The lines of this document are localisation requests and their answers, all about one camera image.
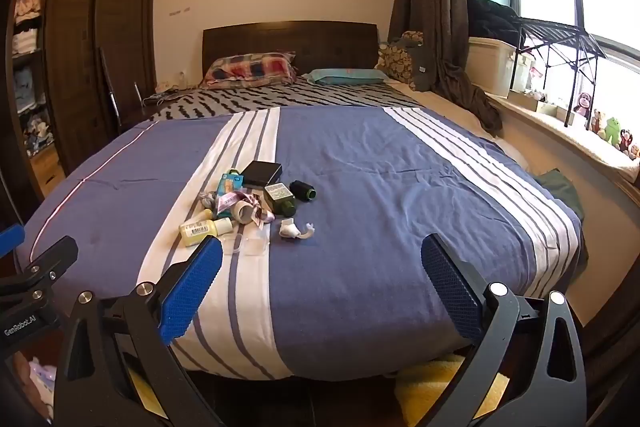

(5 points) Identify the cream bed sheet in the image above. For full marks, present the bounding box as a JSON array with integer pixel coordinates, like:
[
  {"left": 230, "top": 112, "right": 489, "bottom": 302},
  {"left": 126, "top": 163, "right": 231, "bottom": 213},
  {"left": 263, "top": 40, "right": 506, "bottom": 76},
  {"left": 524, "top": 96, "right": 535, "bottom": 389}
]
[{"left": 395, "top": 79, "right": 532, "bottom": 174}]

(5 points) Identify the crumpled white tissue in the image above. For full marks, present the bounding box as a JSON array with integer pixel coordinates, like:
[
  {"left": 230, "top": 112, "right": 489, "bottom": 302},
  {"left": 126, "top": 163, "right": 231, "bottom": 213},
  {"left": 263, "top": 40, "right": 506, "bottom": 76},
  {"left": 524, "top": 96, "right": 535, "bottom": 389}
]
[{"left": 279, "top": 218, "right": 317, "bottom": 242}]

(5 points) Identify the zebra striped blanket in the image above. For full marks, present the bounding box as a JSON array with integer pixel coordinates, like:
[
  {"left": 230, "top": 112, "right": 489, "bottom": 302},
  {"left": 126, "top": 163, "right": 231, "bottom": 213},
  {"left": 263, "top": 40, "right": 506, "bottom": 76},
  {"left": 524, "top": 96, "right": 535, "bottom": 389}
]
[{"left": 149, "top": 81, "right": 427, "bottom": 124}]

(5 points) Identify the dark wooden headboard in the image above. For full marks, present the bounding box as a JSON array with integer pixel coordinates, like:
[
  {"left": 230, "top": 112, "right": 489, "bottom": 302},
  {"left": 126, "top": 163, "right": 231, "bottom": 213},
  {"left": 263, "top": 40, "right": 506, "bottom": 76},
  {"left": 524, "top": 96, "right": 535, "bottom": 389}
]
[{"left": 202, "top": 21, "right": 379, "bottom": 80}]

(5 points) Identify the black flat box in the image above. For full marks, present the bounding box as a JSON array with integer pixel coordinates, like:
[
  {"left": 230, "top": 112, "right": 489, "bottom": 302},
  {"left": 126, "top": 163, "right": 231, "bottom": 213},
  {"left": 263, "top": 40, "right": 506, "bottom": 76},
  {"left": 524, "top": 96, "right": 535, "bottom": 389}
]
[{"left": 241, "top": 160, "right": 284, "bottom": 188}]

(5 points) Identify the blue white striped bedspread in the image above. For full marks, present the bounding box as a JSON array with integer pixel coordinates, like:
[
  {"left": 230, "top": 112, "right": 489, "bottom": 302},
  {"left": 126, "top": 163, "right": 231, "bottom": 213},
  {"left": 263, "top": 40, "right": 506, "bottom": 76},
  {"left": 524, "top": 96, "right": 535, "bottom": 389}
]
[{"left": 20, "top": 106, "right": 588, "bottom": 380}]

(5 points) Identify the dark green cloth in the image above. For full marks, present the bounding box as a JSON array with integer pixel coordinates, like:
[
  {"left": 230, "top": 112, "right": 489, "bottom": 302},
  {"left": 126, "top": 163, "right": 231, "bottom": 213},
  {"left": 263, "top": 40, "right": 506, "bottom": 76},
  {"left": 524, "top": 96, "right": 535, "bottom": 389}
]
[{"left": 537, "top": 168, "right": 586, "bottom": 220}]

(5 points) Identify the clear plastic blister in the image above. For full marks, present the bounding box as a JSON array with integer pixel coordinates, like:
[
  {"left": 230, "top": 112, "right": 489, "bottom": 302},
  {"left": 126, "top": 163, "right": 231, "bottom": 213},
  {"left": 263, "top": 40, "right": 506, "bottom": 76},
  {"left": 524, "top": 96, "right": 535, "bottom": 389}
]
[{"left": 220, "top": 232, "right": 269, "bottom": 257}]

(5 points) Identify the green frog plush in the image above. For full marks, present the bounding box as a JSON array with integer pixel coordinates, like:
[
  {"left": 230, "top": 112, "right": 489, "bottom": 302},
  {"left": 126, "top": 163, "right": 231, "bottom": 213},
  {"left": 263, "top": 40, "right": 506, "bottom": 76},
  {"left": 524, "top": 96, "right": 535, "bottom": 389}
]
[{"left": 602, "top": 117, "right": 624, "bottom": 144}]

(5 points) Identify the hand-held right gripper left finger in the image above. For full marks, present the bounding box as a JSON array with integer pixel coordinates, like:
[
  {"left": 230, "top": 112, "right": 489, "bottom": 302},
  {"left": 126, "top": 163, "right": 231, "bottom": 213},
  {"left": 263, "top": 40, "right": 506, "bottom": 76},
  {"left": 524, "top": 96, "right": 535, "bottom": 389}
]
[{"left": 52, "top": 236, "right": 226, "bottom": 427}]

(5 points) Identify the white tape roll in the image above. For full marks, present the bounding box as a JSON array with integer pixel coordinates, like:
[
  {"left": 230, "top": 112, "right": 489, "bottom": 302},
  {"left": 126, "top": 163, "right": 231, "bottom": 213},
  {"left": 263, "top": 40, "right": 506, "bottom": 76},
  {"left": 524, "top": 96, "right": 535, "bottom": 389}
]
[{"left": 233, "top": 200, "right": 257, "bottom": 224}]

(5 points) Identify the stack of folded clothes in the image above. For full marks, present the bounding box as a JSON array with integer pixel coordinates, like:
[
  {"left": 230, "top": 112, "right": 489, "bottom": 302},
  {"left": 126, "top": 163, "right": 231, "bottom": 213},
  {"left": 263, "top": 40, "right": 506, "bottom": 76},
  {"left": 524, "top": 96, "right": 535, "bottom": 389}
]
[{"left": 12, "top": 0, "right": 56, "bottom": 158}]

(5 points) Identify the lilac plush slipper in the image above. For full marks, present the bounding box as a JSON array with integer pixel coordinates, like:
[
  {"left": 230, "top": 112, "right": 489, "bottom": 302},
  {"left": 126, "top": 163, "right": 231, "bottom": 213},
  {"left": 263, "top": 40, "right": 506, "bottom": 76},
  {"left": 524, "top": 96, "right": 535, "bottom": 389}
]
[{"left": 27, "top": 356, "right": 56, "bottom": 409}]

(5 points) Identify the yellow fluffy mat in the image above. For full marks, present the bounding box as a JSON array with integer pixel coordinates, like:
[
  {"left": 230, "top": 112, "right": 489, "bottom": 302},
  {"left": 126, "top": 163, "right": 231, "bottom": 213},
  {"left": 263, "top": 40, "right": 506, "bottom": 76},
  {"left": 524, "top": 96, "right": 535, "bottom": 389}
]
[
  {"left": 395, "top": 353, "right": 509, "bottom": 427},
  {"left": 127, "top": 366, "right": 157, "bottom": 409}
]

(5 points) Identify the black jacket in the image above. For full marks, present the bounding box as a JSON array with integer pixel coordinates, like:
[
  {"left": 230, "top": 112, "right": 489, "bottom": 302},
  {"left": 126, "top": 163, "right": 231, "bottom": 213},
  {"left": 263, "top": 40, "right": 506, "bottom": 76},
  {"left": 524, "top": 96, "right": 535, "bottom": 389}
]
[{"left": 467, "top": 0, "right": 526, "bottom": 40}]

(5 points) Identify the dark green bottle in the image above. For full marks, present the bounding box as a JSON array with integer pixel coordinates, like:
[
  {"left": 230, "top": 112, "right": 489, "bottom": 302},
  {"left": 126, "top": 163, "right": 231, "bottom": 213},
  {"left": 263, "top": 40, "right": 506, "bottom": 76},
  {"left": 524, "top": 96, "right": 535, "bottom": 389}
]
[{"left": 263, "top": 182, "right": 300, "bottom": 216}]

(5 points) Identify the black folding rack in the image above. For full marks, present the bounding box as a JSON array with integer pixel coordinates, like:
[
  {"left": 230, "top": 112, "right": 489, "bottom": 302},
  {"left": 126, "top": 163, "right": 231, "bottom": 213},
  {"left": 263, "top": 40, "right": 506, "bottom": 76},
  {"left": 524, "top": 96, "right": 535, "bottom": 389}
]
[{"left": 510, "top": 19, "right": 609, "bottom": 128}]

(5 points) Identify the dark wooden wardrobe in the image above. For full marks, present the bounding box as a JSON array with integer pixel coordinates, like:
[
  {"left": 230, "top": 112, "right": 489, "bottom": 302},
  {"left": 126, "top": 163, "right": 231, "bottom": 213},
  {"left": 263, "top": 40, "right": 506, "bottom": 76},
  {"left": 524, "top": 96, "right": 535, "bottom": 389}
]
[{"left": 45, "top": 0, "right": 169, "bottom": 176}]

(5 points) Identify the pale yellow bottle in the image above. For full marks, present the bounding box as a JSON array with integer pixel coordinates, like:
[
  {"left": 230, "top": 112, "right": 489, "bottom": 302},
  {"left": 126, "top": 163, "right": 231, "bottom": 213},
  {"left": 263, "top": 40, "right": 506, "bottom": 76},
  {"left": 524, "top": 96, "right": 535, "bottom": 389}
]
[{"left": 179, "top": 217, "right": 234, "bottom": 248}]

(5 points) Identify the plaid pillow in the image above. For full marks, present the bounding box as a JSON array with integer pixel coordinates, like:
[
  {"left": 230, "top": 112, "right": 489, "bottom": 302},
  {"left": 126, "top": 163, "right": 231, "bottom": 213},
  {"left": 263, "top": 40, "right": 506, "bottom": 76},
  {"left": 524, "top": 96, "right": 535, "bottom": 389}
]
[{"left": 199, "top": 52, "right": 297, "bottom": 88}]

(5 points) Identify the wooden open shelf unit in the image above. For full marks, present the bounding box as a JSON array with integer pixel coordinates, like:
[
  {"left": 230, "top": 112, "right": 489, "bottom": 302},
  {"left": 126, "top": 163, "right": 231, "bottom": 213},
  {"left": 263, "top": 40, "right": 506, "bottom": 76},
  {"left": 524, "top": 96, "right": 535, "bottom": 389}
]
[{"left": 7, "top": 0, "right": 67, "bottom": 188}]

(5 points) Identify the white charging cable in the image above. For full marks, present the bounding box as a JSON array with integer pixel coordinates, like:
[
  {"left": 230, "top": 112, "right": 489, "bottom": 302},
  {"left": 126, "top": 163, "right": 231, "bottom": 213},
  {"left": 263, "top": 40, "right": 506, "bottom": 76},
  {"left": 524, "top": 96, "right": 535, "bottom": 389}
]
[{"left": 142, "top": 82, "right": 202, "bottom": 108}]

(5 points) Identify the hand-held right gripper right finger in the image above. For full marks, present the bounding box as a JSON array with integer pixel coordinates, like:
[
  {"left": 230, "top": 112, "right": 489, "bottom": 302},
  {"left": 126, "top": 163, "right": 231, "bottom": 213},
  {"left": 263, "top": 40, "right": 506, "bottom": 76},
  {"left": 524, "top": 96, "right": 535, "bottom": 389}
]
[{"left": 421, "top": 233, "right": 589, "bottom": 427}]

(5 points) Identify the teal pillow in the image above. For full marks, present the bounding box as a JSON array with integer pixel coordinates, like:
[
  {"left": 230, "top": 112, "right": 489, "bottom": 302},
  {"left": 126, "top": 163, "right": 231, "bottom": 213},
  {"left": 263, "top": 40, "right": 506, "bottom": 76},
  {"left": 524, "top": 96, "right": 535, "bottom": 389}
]
[{"left": 306, "top": 68, "right": 392, "bottom": 86}]

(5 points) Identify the blue orange tube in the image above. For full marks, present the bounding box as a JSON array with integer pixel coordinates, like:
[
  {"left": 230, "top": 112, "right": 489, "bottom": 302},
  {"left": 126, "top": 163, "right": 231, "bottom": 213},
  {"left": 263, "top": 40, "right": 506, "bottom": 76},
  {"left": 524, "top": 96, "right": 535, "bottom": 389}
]
[{"left": 216, "top": 169, "right": 247, "bottom": 198}]

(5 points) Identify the dark folded chair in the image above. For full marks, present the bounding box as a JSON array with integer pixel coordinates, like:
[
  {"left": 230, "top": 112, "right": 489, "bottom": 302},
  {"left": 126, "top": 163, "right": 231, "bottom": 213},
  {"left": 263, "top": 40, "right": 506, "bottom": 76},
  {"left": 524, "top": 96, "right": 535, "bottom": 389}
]
[{"left": 97, "top": 47, "right": 146, "bottom": 134}]

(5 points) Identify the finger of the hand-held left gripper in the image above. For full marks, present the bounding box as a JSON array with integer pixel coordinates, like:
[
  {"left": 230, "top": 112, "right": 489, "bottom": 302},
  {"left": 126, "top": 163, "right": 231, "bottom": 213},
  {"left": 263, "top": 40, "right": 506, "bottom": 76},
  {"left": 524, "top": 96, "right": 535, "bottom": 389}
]
[
  {"left": 12, "top": 234, "right": 80, "bottom": 304},
  {"left": 0, "top": 223, "right": 26, "bottom": 264}
]

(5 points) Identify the pink printed ribbon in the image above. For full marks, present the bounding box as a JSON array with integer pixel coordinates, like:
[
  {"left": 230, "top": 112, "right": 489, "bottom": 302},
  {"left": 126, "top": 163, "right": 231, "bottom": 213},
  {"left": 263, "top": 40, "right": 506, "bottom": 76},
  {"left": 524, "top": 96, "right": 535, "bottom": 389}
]
[{"left": 215, "top": 191, "right": 276, "bottom": 228}]

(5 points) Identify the brown curtain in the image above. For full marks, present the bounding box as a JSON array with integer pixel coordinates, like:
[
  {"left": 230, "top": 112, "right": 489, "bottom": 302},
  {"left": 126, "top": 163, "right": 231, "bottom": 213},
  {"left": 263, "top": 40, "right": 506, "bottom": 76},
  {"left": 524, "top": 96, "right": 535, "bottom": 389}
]
[{"left": 389, "top": 0, "right": 504, "bottom": 136}]

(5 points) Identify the white storage box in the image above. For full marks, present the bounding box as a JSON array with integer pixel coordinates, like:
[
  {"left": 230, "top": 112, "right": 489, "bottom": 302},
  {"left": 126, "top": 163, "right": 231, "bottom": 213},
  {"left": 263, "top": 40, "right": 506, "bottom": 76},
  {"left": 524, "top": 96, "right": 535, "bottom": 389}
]
[{"left": 467, "top": 37, "right": 517, "bottom": 98}]

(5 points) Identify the small cardboard box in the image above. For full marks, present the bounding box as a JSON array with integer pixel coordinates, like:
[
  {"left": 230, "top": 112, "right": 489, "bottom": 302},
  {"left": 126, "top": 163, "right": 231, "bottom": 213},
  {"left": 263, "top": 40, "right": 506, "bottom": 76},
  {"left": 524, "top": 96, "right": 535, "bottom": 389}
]
[{"left": 507, "top": 89, "right": 541, "bottom": 113}]

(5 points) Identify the dark thread spool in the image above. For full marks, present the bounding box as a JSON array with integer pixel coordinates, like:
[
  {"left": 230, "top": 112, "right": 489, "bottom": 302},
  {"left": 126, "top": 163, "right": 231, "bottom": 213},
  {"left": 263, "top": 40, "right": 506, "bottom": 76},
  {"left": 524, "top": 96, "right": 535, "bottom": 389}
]
[{"left": 289, "top": 180, "right": 317, "bottom": 203}]

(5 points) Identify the patterned round-print cushion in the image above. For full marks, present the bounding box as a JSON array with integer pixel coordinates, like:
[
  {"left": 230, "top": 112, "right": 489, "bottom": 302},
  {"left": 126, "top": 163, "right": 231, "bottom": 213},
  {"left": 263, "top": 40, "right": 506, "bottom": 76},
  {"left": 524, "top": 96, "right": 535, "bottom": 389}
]
[{"left": 378, "top": 44, "right": 414, "bottom": 88}]

